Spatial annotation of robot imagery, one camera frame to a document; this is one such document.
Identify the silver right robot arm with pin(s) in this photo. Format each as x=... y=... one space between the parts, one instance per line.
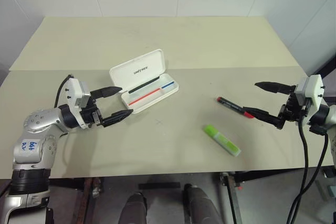
x=326 y=115

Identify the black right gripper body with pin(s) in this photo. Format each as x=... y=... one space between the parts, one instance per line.
x=291 y=110

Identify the black pen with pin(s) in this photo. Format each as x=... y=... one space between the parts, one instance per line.
x=144 y=85

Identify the rusty metal table leg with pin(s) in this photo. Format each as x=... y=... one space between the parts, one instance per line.
x=88 y=200

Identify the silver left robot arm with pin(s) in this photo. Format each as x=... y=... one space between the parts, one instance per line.
x=34 y=122

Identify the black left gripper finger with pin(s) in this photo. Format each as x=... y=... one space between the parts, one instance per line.
x=118 y=117
x=107 y=91

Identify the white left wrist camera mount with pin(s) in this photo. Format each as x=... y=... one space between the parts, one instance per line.
x=74 y=90

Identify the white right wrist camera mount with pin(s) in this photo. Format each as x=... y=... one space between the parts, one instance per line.
x=313 y=87

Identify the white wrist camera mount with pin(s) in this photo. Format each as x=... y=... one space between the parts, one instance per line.
x=74 y=90
x=313 y=87

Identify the red pen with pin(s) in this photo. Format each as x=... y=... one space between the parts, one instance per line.
x=144 y=96

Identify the grey metal table leg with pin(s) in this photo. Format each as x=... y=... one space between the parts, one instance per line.
x=232 y=197

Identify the dark rounded shape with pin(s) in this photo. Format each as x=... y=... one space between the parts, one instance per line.
x=202 y=205
x=134 y=209

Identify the green highlighter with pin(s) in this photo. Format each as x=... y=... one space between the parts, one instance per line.
x=221 y=139

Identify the short blue pen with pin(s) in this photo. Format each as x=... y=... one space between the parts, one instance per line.
x=168 y=85

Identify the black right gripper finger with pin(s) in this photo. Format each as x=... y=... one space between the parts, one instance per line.
x=274 y=87
x=265 y=115

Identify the white open pencil case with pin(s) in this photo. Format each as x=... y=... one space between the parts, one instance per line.
x=141 y=64

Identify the black marker with red cap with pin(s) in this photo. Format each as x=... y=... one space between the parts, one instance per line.
x=229 y=102

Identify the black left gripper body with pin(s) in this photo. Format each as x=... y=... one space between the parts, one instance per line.
x=90 y=113

